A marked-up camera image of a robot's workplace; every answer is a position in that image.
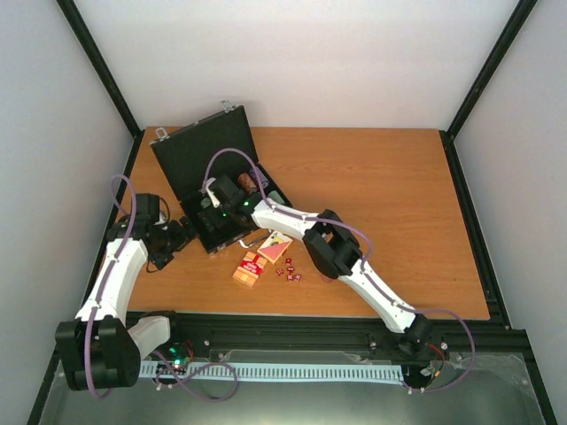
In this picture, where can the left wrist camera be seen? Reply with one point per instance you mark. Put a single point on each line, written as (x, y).
(150, 210)

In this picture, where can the black aluminium frame rail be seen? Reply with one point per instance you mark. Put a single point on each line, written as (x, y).
(209, 334)

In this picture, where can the orange red poker chip stack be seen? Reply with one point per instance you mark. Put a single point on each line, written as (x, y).
(247, 183)

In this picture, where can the black poker set case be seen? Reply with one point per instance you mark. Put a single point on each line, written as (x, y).
(220, 144)

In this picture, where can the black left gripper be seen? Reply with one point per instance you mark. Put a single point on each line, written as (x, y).
(182, 239)

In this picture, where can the ace of spades card box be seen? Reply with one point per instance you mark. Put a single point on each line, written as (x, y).
(275, 245)

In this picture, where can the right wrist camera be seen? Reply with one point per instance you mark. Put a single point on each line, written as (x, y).
(223, 192)

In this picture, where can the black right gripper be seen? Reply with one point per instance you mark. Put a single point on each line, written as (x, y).
(204, 218)

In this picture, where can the white slotted cable duct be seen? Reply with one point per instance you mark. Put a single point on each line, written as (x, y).
(296, 373)

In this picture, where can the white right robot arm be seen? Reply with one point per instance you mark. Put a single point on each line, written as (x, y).
(334, 248)

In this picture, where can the green yellow poker chip stack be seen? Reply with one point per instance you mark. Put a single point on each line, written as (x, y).
(206, 203)

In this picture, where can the purple poker chip stack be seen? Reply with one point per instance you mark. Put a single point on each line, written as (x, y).
(259, 178)

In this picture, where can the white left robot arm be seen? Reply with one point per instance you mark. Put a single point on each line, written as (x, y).
(97, 350)

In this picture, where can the red texas holdem card box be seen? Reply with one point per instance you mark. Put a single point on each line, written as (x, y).
(250, 269)

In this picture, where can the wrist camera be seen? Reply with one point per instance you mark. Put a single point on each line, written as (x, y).
(150, 210)
(223, 192)

